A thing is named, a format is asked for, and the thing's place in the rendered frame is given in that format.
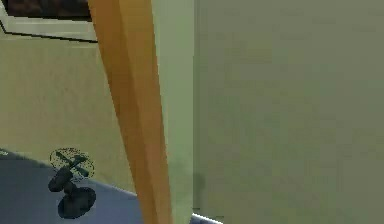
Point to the orange wooden door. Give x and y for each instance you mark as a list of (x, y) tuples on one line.
[(133, 100)]

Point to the black desk fan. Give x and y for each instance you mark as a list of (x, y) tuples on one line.
[(71, 186)]

